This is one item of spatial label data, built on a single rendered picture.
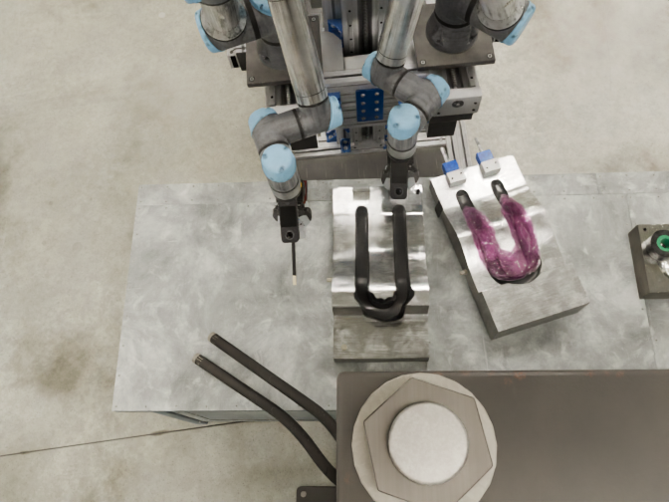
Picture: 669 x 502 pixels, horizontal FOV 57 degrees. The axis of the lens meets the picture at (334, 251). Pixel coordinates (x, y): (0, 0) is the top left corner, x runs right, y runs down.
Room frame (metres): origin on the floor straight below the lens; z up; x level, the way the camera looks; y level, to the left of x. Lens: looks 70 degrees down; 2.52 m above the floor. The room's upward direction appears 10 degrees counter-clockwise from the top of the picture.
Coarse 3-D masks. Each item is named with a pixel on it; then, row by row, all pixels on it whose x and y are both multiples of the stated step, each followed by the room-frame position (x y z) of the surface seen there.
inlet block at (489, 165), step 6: (480, 144) 0.86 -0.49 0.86; (480, 150) 0.84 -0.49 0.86; (486, 150) 0.84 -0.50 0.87; (480, 156) 0.82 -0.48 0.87; (486, 156) 0.82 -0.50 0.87; (492, 156) 0.81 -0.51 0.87; (480, 162) 0.80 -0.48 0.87; (486, 162) 0.79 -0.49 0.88; (492, 162) 0.79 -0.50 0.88; (498, 162) 0.78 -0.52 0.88; (480, 168) 0.79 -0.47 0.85; (486, 168) 0.77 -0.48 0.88; (492, 168) 0.77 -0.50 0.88; (498, 168) 0.76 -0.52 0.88; (486, 174) 0.76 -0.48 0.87
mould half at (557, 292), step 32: (512, 160) 0.79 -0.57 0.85; (448, 192) 0.73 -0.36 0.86; (480, 192) 0.71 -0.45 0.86; (512, 192) 0.69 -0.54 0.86; (448, 224) 0.63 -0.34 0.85; (544, 224) 0.56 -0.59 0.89; (544, 256) 0.48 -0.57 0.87; (480, 288) 0.42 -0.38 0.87; (512, 288) 0.40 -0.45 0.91; (544, 288) 0.38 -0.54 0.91; (576, 288) 0.36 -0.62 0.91; (512, 320) 0.31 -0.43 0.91; (544, 320) 0.31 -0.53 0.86
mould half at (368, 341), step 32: (384, 192) 0.75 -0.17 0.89; (352, 224) 0.67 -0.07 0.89; (384, 224) 0.65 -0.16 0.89; (416, 224) 0.64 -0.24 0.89; (352, 256) 0.57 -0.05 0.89; (384, 256) 0.56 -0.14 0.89; (416, 256) 0.54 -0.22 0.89; (352, 288) 0.47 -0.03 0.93; (384, 288) 0.45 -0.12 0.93; (416, 288) 0.44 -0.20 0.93; (352, 320) 0.40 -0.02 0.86; (416, 320) 0.37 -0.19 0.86; (352, 352) 0.31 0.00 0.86; (384, 352) 0.30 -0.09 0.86; (416, 352) 0.28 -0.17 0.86
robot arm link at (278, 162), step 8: (272, 144) 0.74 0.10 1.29; (280, 144) 0.72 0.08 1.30; (264, 152) 0.71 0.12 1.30; (272, 152) 0.71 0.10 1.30; (280, 152) 0.70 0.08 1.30; (288, 152) 0.70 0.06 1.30; (264, 160) 0.69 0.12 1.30; (272, 160) 0.69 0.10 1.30; (280, 160) 0.68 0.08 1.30; (288, 160) 0.68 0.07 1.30; (264, 168) 0.68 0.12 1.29; (272, 168) 0.67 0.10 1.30; (280, 168) 0.67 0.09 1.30; (288, 168) 0.66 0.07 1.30; (296, 168) 0.68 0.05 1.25; (272, 176) 0.66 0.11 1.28; (280, 176) 0.66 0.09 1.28; (288, 176) 0.66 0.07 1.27; (296, 176) 0.67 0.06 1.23; (272, 184) 0.67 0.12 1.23; (280, 184) 0.66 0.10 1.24; (288, 184) 0.66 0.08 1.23; (296, 184) 0.67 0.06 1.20; (280, 192) 0.66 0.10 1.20
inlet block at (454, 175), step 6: (444, 150) 0.86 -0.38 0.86; (444, 156) 0.85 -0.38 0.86; (450, 162) 0.82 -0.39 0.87; (456, 162) 0.81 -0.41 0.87; (444, 168) 0.80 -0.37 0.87; (450, 168) 0.80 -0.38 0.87; (456, 168) 0.79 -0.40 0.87; (462, 168) 0.78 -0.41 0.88; (450, 174) 0.77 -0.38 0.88; (456, 174) 0.77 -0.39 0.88; (462, 174) 0.77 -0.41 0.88; (450, 180) 0.75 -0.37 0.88; (456, 180) 0.75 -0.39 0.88; (462, 180) 0.75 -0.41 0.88; (450, 186) 0.75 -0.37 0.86
